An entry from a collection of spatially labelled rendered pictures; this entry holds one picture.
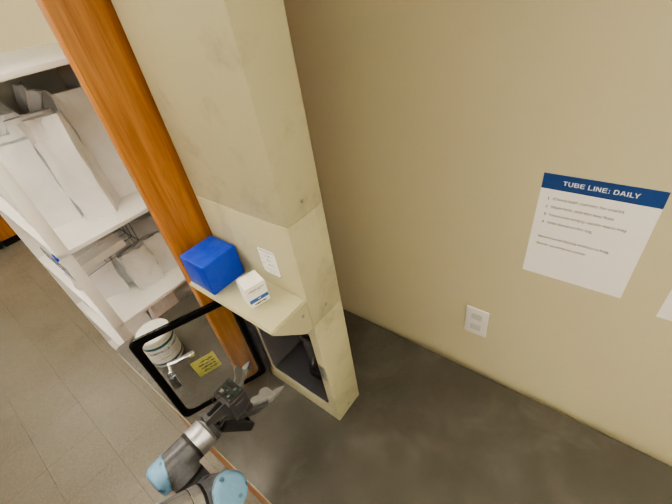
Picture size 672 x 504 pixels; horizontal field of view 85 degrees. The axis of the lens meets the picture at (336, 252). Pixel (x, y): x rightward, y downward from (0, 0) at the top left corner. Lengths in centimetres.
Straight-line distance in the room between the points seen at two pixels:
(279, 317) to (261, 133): 40
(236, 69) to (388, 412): 108
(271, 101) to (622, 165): 65
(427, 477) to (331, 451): 29
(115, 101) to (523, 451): 136
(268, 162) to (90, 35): 43
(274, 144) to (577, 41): 55
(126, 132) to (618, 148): 98
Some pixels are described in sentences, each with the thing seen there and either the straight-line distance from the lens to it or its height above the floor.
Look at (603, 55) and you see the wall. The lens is 83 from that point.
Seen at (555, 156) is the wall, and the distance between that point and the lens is 90.
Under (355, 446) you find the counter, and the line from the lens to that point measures 128.
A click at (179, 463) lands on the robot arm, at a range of 104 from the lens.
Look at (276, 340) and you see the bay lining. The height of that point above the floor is 112.
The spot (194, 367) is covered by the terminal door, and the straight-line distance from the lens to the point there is 128.
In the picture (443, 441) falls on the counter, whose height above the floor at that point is 94.
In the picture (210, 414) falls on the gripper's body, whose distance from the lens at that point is 105.
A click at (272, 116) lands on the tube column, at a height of 192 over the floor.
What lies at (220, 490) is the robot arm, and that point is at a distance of 91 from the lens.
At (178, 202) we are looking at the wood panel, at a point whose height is 169.
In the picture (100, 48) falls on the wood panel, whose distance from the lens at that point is 93.
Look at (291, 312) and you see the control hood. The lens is 84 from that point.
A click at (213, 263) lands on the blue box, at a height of 159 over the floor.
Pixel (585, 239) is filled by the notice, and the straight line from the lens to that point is 98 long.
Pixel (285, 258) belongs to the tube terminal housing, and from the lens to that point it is 81.
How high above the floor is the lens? 211
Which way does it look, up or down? 38 degrees down
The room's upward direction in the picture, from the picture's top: 10 degrees counter-clockwise
